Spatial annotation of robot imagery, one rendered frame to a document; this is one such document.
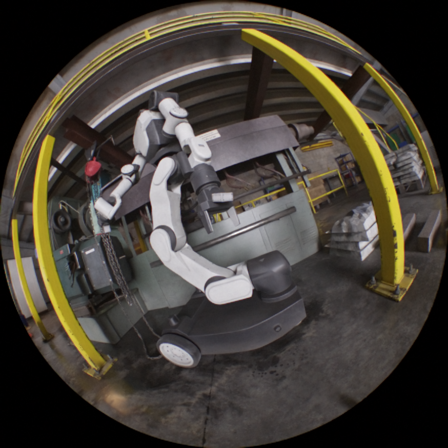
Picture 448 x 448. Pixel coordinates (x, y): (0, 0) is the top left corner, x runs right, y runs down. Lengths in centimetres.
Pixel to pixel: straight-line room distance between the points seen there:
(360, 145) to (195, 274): 89
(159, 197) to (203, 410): 89
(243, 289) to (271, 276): 12
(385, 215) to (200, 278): 84
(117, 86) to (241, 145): 137
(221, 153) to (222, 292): 117
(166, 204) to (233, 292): 49
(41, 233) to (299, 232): 190
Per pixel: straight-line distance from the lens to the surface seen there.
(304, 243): 138
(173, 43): 121
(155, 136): 81
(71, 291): 151
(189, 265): 68
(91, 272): 129
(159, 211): 73
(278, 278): 63
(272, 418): 55
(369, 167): 67
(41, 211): 118
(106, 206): 81
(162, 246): 67
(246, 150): 144
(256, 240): 122
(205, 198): 42
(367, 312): 74
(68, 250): 145
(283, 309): 59
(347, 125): 69
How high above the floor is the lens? 53
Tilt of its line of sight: 2 degrees up
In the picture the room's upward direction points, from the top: 22 degrees counter-clockwise
